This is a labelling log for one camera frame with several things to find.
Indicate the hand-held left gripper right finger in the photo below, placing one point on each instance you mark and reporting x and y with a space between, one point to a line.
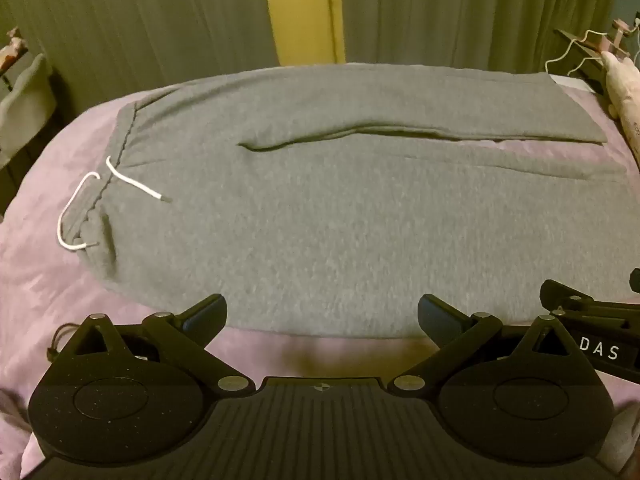
437 317

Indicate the small pink figurine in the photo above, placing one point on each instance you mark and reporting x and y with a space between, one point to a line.
12 47

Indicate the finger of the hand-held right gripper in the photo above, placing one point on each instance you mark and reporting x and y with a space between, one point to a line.
565 295

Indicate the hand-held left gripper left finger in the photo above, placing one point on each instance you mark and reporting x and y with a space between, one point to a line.
207 316

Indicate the grey-green curtain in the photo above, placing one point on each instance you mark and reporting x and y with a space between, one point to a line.
140 25
460 10

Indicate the white printed pillow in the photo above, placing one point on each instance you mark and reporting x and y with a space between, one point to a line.
625 90

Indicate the pink plush blanket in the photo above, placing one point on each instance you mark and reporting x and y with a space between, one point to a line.
40 270

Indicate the grey cloth on chair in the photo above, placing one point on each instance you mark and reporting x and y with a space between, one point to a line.
25 105

